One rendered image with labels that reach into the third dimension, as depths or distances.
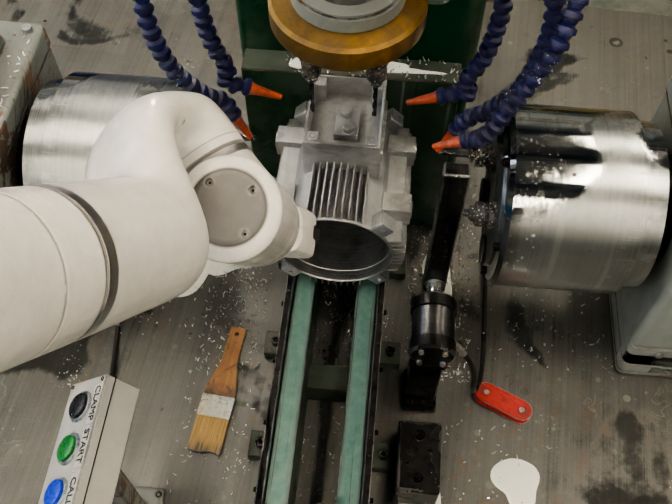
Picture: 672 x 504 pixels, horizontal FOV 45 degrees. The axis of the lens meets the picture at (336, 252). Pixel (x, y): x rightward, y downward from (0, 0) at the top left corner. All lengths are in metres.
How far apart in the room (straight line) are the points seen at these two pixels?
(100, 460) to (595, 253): 0.64
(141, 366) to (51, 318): 0.88
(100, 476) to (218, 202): 0.42
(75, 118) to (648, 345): 0.85
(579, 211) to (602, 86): 0.65
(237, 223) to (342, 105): 0.53
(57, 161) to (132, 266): 0.64
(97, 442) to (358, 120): 0.52
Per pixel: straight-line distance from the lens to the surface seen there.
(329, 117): 1.11
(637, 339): 1.24
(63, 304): 0.42
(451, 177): 0.89
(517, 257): 1.05
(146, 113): 0.60
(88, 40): 1.74
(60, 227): 0.42
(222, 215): 0.62
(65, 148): 1.09
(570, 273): 1.09
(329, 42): 0.89
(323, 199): 1.04
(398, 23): 0.91
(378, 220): 1.04
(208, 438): 1.22
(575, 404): 1.28
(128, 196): 0.49
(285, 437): 1.09
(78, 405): 0.98
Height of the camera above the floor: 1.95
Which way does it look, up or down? 58 degrees down
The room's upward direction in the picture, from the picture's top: straight up
